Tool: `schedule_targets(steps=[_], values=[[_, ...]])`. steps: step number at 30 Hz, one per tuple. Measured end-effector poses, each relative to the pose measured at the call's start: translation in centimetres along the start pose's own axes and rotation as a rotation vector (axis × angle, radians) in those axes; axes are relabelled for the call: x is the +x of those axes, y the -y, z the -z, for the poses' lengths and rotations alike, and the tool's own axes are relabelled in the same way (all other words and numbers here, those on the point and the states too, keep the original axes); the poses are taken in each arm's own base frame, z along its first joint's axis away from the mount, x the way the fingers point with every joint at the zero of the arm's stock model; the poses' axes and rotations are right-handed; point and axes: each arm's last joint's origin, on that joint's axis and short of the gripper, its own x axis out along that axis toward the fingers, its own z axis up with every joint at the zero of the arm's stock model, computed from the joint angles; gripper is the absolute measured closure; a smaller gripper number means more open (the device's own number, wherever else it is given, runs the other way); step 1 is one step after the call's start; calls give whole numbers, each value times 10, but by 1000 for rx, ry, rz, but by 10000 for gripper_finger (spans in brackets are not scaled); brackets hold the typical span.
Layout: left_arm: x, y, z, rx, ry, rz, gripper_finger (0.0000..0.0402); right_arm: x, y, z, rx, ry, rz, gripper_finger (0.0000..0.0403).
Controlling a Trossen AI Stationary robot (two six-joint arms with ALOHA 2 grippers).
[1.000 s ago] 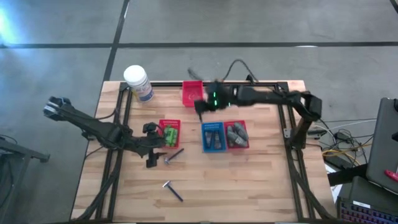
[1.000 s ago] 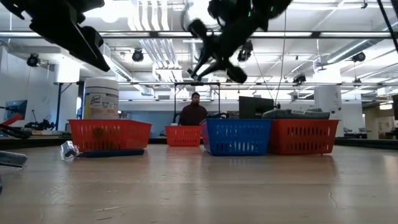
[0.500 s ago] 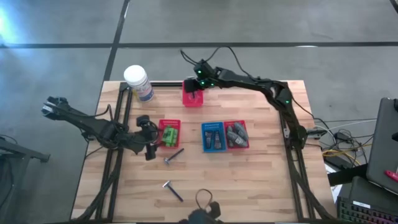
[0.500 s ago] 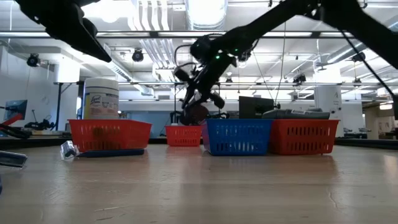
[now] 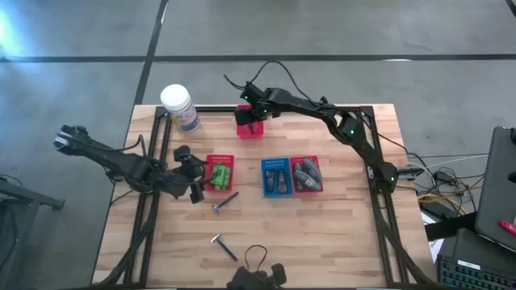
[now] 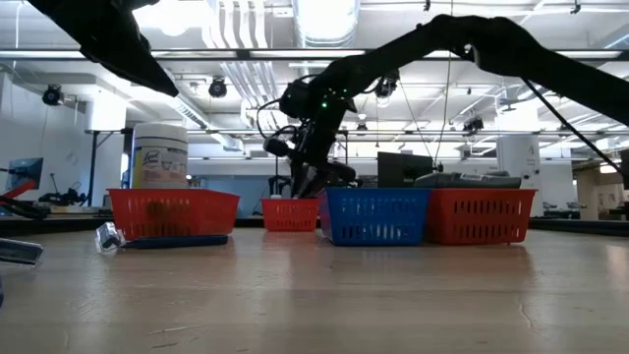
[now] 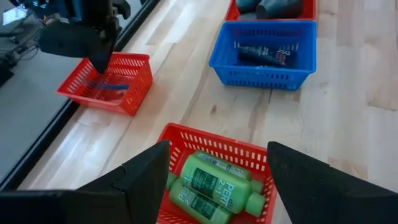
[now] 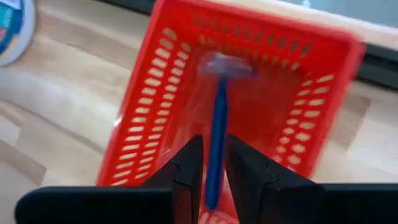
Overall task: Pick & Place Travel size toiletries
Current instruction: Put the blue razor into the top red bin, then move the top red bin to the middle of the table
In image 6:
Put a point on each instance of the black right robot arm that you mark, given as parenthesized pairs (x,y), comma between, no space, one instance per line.
(491,44)

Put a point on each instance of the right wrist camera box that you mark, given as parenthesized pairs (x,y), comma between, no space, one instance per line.
(275,147)

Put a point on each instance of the small monitor blue screen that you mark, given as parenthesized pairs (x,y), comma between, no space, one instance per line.
(24,172)

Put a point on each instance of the red plastic basket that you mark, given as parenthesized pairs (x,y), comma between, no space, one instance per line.
(491,216)
(196,214)
(290,216)

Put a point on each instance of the background black robot arm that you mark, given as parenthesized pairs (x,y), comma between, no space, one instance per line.
(61,198)

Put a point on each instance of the white wipes canister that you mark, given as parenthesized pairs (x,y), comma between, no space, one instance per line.
(159,162)

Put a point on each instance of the grey handheld vacuum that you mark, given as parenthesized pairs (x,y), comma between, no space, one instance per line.
(442,181)

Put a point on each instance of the black ceiling spotlight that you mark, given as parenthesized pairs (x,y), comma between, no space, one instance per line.
(474,125)
(385,87)
(52,95)
(217,88)

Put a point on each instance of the black stand frame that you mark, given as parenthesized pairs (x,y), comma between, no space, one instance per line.
(93,172)

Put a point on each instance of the black monitor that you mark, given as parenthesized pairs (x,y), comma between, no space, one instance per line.
(625,169)
(398,172)

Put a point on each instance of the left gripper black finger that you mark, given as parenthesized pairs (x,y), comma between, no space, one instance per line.
(142,71)

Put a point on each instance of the red and black bar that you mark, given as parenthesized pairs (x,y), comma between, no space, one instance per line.
(24,209)

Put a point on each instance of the blue plastic basket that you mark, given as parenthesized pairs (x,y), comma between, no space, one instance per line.
(378,216)

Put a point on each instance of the white pillar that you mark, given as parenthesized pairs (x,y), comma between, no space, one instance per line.
(518,152)

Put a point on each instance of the gray flat packet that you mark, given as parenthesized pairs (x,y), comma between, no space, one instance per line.
(19,252)

